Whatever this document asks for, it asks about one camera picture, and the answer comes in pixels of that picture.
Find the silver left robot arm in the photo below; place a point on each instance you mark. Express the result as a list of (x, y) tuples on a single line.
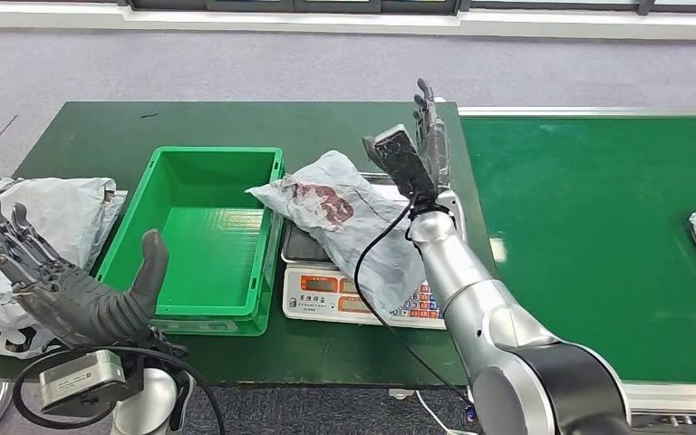
[(150, 402)]

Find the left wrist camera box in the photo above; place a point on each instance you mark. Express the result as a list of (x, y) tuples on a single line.
[(81, 378)]

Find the steel scale tray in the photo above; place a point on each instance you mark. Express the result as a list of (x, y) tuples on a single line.
[(303, 243)]

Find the grey bag with black print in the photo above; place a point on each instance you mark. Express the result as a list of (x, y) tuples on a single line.
[(66, 210)]

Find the green plastic crate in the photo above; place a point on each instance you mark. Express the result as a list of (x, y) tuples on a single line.
[(204, 258)]

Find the white electronic scale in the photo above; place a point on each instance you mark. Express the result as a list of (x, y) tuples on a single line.
[(318, 300)]

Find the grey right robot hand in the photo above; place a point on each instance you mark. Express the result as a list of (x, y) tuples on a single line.
[(438, 150)]

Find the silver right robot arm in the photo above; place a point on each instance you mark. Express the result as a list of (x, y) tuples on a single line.
[(492, 324)]

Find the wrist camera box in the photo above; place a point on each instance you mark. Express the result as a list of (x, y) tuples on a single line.
[(81, 378), (402, 159)]

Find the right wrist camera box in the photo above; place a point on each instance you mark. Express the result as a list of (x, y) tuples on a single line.
[(402, 159)]

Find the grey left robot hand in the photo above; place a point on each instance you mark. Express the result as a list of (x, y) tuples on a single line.
[(78, 306)]

